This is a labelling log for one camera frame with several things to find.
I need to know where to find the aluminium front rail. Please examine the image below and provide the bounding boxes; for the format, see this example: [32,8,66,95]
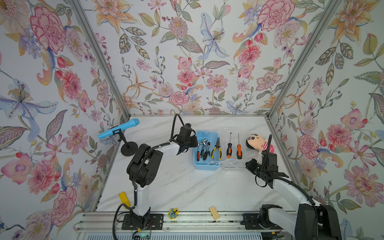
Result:
[74,212,286,233]

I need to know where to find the orange handled screwdriver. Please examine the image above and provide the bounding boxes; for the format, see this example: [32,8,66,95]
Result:
[237,133,243,160]

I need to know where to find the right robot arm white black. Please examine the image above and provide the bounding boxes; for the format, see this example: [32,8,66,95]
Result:
[245,151,343,240]

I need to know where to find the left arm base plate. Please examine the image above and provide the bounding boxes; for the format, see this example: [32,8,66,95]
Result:
[122,213,164,231]

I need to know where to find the yellow blue sticker badge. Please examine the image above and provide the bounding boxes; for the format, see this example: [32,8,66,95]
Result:
[168,208,179,220]

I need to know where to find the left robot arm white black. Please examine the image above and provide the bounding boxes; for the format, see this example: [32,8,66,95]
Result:
[127,123,198,217]

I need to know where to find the black handled tool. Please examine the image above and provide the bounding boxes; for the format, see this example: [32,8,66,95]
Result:
[200,139,208,161]

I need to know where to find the red handled wrench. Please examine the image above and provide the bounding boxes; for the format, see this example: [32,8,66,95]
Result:
[196,143,201,162]

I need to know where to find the cartoon boy plush doll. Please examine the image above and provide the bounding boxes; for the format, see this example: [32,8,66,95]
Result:
[246,134,268,152]

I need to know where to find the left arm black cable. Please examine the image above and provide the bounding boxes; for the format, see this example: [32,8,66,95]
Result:
[112,113,187,240]

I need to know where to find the black microphone stand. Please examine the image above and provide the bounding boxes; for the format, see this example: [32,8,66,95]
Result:
[113,129,138,157]

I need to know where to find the green handled screwdriver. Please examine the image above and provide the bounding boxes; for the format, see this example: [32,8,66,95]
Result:
[203,139,210,161]

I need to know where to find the blue toy microphone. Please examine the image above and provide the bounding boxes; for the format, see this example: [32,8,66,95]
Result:
[98,119,140,140]

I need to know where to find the blue plastic tool box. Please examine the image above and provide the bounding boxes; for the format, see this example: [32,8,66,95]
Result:
[192,128,256,171]

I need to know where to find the small wooden block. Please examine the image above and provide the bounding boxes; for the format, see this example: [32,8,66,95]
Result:
[209,206,220,221]

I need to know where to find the yellow black pliers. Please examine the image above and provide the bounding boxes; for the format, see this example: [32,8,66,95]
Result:
[211,138,222,161]

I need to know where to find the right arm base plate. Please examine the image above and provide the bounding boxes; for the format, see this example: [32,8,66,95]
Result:
[241,213,281,231]

